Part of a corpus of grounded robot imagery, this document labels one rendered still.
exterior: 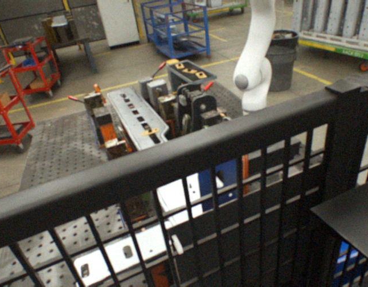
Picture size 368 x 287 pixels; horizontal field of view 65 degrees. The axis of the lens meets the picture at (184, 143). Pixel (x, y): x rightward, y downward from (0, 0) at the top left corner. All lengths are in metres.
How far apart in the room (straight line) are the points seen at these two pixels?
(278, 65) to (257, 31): 2.77
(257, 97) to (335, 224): 1.18
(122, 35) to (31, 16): 2.31
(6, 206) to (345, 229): 0.28
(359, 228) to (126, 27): 7.87
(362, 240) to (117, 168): 0.23
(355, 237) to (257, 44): 1.10
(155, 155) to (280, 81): 3.99
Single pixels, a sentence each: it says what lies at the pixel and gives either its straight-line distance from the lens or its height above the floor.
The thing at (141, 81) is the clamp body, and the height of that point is 1.06.
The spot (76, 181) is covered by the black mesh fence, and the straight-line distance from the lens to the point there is 0.20.
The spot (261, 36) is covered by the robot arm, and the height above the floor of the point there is 1.36.
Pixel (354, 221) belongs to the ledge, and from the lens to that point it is 0.33.
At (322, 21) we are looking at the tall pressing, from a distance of 5.86.
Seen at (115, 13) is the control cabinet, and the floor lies 0.83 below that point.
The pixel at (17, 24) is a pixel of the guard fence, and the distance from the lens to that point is 8.94.
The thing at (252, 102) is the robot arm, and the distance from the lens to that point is 1.44.
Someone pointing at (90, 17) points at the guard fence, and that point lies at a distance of 8.78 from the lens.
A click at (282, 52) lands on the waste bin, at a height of 0.55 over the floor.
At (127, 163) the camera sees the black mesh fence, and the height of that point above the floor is 1.55.
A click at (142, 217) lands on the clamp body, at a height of 0.92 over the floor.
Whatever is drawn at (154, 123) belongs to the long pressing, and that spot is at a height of 1.00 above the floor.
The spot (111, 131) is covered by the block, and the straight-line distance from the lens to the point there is 1.67.
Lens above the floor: 1.66
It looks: 32 degrees down
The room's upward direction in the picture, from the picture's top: 9 degrees counter-clockwise
